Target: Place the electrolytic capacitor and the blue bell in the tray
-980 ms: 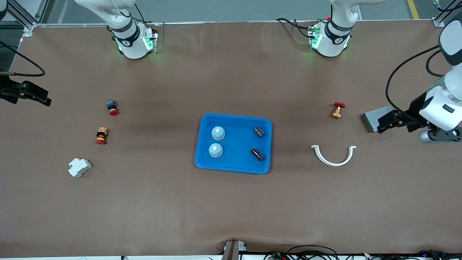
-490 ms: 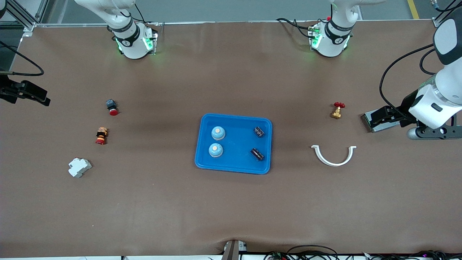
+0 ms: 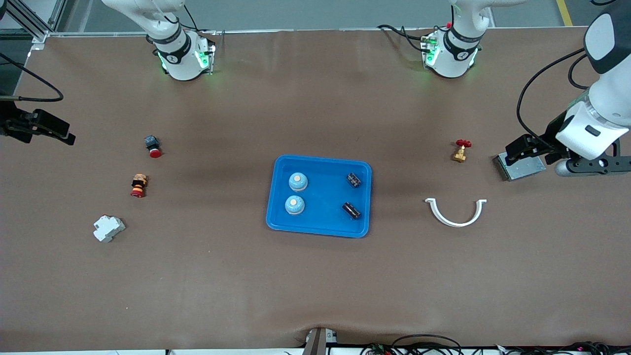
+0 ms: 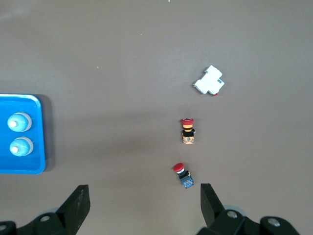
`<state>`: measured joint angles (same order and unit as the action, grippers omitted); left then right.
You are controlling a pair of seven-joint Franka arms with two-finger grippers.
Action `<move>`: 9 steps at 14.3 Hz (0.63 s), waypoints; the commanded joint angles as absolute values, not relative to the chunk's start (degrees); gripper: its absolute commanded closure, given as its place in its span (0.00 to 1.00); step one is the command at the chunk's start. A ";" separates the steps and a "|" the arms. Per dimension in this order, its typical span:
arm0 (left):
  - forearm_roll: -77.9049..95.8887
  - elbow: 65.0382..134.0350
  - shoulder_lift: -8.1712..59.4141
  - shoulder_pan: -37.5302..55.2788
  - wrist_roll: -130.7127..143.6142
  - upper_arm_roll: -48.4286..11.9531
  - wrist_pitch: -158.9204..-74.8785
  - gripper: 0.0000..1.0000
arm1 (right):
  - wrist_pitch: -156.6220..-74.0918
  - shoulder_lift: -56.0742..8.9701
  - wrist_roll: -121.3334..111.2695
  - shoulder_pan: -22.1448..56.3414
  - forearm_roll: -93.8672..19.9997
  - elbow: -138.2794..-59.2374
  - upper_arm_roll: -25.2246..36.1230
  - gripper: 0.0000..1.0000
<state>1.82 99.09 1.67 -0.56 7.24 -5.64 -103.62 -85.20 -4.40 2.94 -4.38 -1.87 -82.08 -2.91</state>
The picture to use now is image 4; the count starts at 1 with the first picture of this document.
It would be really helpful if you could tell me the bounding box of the blue plastic tray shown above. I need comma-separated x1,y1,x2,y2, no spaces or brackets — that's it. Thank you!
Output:
0,94,46,175

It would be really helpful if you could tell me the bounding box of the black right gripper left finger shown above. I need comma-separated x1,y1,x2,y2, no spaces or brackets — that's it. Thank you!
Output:
0,185,91,235

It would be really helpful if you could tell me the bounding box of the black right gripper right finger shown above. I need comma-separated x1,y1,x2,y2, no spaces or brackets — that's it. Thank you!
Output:
197,183,301,235

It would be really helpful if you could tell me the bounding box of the white circuit breaker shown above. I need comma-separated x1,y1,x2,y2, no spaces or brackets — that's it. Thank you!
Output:
193,65,225,96

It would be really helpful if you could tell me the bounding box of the blue call bell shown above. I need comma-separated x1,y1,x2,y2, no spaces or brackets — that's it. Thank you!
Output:
9,136,34,157
6,112,33,133

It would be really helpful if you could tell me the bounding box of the red push button switch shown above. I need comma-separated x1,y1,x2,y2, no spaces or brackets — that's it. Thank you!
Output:
173,162,195,189

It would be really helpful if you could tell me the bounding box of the orange emergency stop button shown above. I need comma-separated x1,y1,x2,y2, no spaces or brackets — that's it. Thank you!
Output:
180,117,196,145

